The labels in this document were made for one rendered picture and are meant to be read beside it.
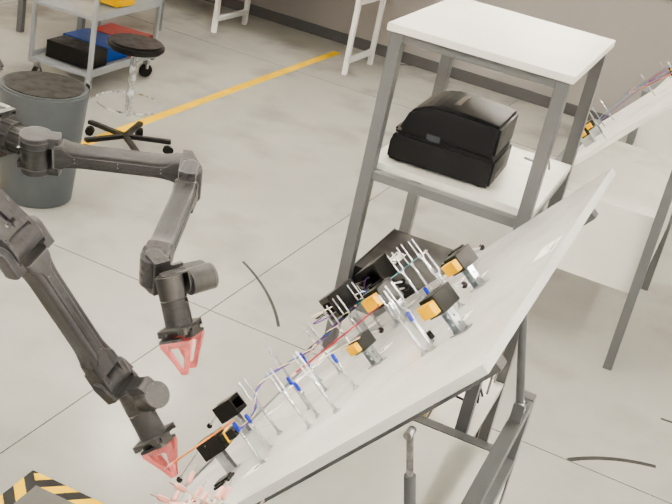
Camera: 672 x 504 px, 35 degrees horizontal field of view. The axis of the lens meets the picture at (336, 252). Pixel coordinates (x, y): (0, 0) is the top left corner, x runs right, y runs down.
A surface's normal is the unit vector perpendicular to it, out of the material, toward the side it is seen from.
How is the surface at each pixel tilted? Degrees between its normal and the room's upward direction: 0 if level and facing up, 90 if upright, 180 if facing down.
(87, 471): 0
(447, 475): 0
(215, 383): 0
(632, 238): 90
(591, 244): 90
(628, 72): 90
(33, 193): 94
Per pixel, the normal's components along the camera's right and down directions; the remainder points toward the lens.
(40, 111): 0.11, 0.50
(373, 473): 0.19, -0.89
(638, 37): -0.42, 0.31
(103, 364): 0.83, 0.07
